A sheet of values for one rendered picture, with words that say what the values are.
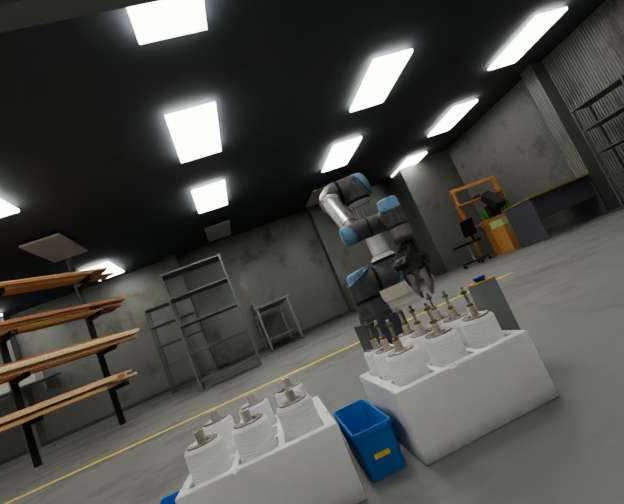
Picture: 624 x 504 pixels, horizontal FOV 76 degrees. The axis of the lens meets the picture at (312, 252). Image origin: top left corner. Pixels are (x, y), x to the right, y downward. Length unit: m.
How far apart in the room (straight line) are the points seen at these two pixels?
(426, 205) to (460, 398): 10.45
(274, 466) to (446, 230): 10.70
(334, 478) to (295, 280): 10.11
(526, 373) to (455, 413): 0.22
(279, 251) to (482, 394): 10.21
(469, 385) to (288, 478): 0.49
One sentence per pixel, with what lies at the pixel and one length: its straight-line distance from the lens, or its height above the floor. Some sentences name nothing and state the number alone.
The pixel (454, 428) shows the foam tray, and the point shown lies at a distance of 1.11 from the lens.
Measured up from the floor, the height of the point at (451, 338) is 0.23.
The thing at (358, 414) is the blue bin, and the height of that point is 0.08.
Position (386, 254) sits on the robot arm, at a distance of 1.78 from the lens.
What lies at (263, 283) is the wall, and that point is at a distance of 10.95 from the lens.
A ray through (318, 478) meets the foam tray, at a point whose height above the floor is 0.09.
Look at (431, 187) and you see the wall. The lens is 11.69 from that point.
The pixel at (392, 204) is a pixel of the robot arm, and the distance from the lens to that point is 1.40.
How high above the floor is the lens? 0.44
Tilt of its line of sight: 8 degrees up
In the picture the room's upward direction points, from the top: 23 degrees counter-clockwise
